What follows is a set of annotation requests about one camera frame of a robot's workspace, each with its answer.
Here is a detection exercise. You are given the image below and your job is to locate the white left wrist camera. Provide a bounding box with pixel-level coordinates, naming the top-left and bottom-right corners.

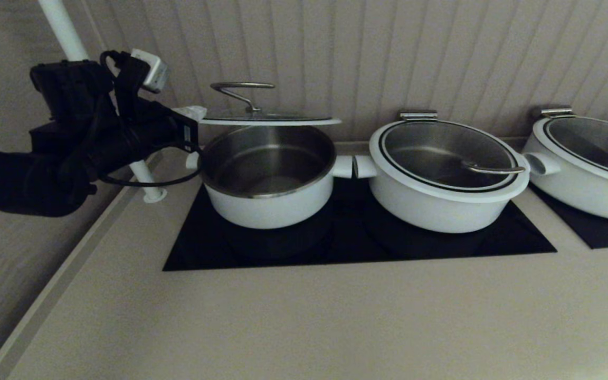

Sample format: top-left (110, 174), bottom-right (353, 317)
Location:
top-left (130, 49), bottom-right (170, 94)

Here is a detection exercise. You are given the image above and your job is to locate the black cable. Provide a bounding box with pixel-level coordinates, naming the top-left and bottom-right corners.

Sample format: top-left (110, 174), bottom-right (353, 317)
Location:
top-left (96, 148), bottom-right (203, 188)

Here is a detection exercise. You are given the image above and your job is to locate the glass pot lid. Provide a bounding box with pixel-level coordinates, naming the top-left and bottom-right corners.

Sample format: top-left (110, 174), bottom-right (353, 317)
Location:
top-left (198, 82), bottom-right (343, 127)

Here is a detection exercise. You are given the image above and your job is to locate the small black glass hob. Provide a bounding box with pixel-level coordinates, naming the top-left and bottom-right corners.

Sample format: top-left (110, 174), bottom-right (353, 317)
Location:
top-left (528, 182), bottom-right (608, 250)

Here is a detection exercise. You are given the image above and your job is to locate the white pot steel interior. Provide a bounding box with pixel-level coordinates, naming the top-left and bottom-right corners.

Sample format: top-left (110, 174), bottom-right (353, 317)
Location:
top-left (523, 132), bottom-right (608, 221)
top-left (185, 124), bottom-right (355, 230)
top-left (354, 152), bottom-right (561, 234)

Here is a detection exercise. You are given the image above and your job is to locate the white round pole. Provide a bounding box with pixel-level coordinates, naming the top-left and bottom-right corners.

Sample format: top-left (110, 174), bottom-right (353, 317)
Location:
top-left (37, 0), bottom-right (168, 204)

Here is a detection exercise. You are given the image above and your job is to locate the large black glass hob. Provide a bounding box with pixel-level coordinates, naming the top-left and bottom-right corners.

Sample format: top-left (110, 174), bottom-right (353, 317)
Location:
top-left (163, 177), bottom-right (557, 271)

